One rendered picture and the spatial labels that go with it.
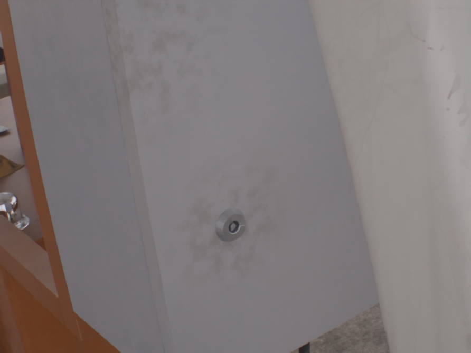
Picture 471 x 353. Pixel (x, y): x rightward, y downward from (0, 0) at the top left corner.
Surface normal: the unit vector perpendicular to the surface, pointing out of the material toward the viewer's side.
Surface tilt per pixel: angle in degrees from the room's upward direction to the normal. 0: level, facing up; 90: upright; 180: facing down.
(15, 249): 0
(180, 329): 90
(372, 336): 0
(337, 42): 93
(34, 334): 90
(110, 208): 90
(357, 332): 0
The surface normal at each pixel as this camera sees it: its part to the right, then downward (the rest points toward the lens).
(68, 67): -0.80, 0.31
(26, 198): -0.12, -0.92
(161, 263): 0.58, 0.23
